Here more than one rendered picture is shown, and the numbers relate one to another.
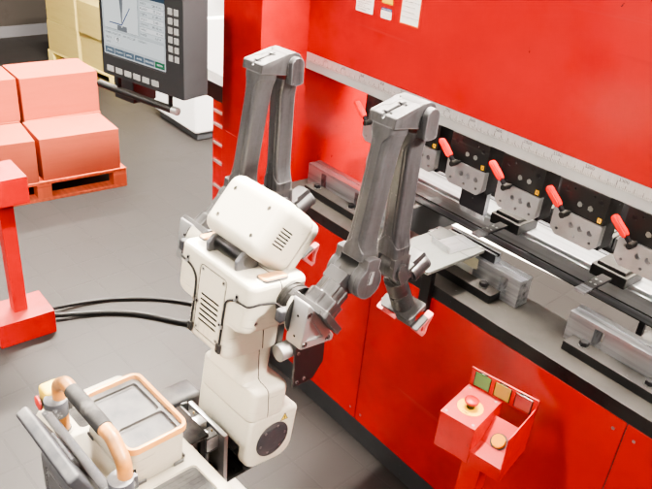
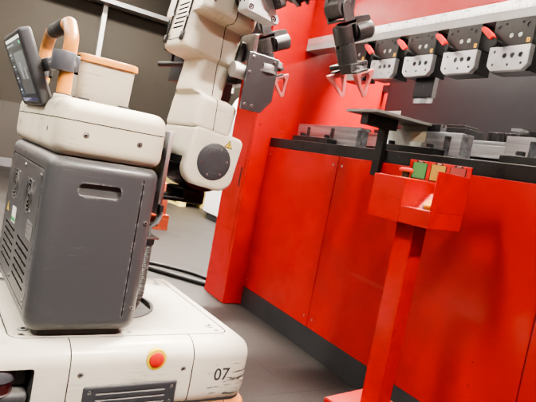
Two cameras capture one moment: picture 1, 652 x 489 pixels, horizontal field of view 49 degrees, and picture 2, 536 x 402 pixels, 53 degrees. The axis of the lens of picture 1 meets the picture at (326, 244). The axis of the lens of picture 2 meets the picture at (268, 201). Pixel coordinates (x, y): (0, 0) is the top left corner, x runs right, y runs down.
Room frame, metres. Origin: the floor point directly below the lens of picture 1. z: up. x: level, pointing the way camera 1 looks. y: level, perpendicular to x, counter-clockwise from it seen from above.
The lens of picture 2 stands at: (-0.08, -0.38, 0.76)
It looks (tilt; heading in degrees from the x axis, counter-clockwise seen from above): 4 degrees down; 12
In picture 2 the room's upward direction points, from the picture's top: 11 degrees clockwise
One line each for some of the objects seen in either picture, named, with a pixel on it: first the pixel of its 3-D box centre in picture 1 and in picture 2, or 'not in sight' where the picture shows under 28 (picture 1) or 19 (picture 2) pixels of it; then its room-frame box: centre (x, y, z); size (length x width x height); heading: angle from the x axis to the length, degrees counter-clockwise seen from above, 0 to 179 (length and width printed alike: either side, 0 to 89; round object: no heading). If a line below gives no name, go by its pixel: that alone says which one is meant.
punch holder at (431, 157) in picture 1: (428, 140); (391, 61); (2.23, -0.30, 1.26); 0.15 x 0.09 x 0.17; 42
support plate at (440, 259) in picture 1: (436, 249); (388, 117); (1.97, -0.35, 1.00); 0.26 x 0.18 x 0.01; 132
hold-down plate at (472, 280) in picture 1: (458, 276); (408, 150); (2.00, -0.44, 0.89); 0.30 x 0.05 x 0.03; 42
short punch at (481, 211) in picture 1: (473, 202); (424, 90); (2.07, -0.46, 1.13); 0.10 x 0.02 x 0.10; 42
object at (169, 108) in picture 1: (137, 90); (183, 59); (2.64, 0.78, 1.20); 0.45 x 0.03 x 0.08; 56
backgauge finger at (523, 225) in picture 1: (501, 223); (449, 129); (2.17, -0.58, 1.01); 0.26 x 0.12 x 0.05; 132
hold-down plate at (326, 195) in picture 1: (333, 201); (313, 140); (2.47, -0.01, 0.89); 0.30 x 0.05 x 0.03; 42
